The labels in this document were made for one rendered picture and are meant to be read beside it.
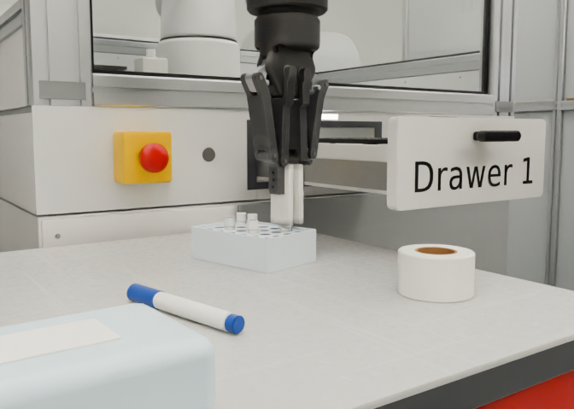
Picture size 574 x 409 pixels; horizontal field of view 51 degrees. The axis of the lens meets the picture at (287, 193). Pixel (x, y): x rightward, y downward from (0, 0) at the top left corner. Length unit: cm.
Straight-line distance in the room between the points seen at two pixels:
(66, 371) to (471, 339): 29
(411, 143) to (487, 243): 72
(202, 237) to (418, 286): 27
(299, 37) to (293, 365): 39
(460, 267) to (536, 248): 236
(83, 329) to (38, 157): 53
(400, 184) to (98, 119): 42
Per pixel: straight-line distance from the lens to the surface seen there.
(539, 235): 290
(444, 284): 55
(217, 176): 95
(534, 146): 91
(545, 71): 288
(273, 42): 68
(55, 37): 88
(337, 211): 110
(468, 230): 136
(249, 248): 66
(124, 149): 85
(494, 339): 48
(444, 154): 77
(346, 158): 81
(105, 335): 34
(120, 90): 90
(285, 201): 69
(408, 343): 45
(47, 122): 86
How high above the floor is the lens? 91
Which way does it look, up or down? 6 degrees down
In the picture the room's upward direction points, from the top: straight up
